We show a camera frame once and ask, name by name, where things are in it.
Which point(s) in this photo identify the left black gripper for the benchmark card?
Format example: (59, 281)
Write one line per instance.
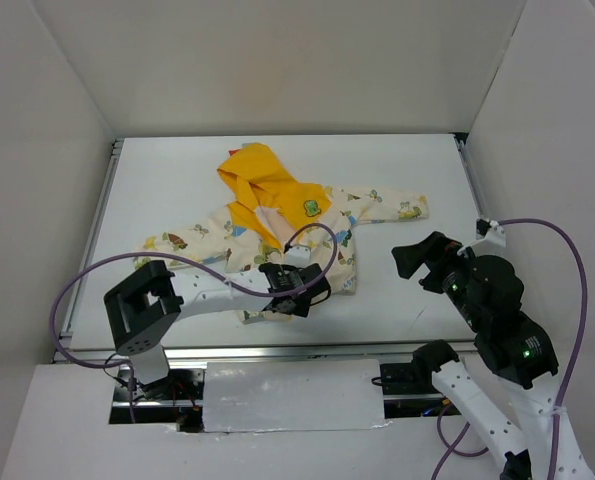
(306, 288)

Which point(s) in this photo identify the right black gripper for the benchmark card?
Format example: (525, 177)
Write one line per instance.
(435, 267)

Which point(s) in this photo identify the yellow hooded printed child jacket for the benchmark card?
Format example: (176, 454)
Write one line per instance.
(271, 209)

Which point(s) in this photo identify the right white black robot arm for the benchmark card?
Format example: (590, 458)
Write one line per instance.
(540, 442)

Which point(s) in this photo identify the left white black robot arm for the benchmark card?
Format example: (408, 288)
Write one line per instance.
(143, 307)

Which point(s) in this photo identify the white foil covered panel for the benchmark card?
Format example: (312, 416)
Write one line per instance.
(262, 397)

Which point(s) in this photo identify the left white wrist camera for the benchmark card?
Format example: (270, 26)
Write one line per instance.
(296, 255)

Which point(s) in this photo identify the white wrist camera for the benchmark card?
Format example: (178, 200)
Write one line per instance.
(296, 255)
(490, 239)

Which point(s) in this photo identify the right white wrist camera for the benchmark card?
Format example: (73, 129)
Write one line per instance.
(490, 239)

